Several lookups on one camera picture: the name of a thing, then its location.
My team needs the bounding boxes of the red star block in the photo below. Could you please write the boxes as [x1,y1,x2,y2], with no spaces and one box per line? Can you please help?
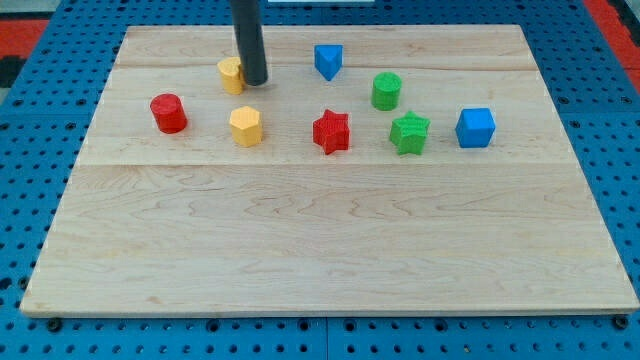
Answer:
[312,109,350,155]

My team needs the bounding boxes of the green star block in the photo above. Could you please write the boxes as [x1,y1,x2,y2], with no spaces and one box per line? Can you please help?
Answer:
[389,111,431,155]

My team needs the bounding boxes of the light wooden board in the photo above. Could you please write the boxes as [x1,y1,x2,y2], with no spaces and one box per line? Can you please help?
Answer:
[21,25,639,318]

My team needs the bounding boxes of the yellow hexagon block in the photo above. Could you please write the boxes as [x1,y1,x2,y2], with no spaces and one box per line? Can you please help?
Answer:
[229,106,263,147]

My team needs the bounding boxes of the green cylinder block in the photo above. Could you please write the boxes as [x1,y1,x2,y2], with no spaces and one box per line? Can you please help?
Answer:
[371,72,402,111]

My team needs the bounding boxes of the blue triangle block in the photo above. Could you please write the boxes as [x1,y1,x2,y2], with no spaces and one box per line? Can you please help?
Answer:
[314,44,343,81]

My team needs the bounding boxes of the yellow heart block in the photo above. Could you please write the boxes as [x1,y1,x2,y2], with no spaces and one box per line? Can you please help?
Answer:
[217,57,245,95]

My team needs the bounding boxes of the blue cube block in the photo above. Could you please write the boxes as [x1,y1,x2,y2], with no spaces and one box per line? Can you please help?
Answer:
[455,108,496,148]

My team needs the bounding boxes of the red cylinder block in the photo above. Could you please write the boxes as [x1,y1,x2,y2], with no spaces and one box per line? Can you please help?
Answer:
[150,93,188,134]

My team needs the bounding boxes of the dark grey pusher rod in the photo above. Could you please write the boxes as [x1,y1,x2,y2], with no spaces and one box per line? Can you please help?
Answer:
[230,0,268,86]

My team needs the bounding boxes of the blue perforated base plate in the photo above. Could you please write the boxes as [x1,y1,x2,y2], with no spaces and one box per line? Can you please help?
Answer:
[1,1,639,359]

